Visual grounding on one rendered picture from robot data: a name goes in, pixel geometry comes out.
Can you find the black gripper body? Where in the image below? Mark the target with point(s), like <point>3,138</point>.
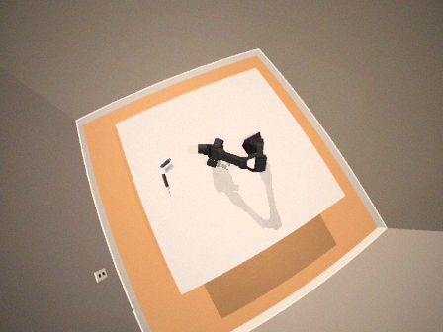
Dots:
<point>213,163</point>

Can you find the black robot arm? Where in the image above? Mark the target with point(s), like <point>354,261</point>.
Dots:
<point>216,152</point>

